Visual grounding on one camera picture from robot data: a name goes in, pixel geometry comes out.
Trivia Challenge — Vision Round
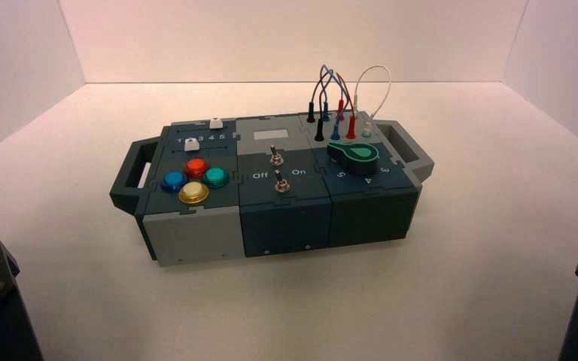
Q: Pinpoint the red push button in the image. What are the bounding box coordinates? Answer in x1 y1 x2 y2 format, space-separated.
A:
184 158 210 179

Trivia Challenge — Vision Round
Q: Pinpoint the blue push button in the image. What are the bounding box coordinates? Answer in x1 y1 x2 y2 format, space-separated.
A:
161 171 189 193

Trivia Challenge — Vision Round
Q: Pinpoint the grey and teal control box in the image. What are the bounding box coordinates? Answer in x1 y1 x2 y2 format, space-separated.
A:
109 110 435 268

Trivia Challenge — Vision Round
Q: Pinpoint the black jumper wire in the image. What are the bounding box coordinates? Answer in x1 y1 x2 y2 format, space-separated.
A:
306 67 336 143

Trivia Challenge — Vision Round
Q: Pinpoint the black green rotary knob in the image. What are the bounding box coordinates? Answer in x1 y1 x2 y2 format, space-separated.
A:
327 141 381 176

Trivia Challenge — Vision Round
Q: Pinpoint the small grey display screen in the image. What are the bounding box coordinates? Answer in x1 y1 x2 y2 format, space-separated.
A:
253 129 291 141

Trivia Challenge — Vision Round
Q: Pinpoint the blue jumper wire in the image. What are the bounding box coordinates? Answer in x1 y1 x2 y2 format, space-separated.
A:
318 63 350 141

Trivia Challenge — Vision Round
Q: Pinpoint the yellow push button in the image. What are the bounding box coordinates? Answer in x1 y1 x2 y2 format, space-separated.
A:
178 181 210 205

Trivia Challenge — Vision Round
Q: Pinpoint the white jumper wire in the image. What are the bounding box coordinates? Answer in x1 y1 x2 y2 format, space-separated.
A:
354 65 392 139

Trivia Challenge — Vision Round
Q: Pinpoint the red jumper wire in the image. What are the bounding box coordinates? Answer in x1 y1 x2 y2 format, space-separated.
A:
335 71 359 141

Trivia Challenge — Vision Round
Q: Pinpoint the green push button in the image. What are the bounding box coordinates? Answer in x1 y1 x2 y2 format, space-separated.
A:
202 167 230 190

